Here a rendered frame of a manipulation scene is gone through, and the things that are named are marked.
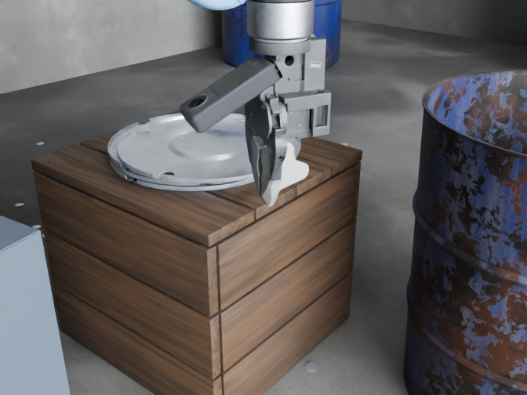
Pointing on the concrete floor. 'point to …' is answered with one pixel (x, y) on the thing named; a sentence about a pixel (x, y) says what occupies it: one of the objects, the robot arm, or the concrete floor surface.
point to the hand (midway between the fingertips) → (263, 197)
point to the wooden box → (199, 268)
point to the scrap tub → (470, 240)
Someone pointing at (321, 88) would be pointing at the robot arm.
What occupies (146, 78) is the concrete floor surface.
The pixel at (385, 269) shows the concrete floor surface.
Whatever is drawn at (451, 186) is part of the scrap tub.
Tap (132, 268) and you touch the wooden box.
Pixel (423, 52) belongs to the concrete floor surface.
